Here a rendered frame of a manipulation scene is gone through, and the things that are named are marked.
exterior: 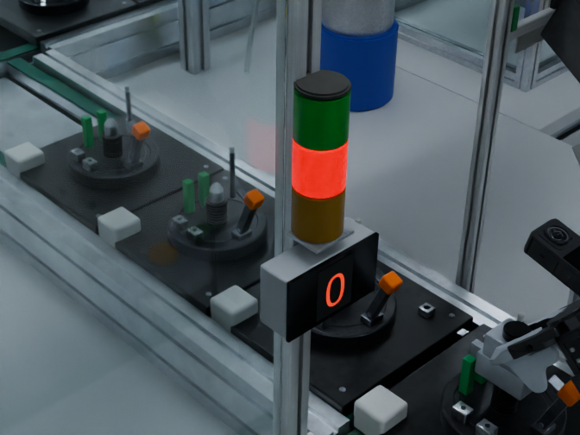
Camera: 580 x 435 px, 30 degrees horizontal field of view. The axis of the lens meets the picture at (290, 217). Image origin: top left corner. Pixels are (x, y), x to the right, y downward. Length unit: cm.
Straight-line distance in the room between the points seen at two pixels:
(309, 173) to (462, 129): 109
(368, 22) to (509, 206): 43
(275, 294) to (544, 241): 27
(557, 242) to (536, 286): 57
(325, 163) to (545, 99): 125
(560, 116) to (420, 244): 52
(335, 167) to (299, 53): 11
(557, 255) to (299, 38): 34
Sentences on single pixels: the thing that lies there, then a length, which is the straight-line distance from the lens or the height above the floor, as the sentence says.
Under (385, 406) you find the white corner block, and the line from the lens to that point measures 124.
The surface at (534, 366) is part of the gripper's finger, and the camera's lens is 115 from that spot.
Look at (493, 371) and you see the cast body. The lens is 121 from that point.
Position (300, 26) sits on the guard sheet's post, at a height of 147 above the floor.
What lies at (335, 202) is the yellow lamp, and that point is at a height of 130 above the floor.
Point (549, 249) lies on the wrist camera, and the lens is 108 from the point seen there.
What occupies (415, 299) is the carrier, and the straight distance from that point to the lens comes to 142.
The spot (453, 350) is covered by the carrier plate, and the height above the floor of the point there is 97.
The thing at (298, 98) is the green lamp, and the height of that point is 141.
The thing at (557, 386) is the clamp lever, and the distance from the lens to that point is 119.
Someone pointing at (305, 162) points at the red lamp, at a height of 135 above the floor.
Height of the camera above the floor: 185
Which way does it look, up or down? 34 degrees down
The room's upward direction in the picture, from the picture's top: 1 degrees clockwise
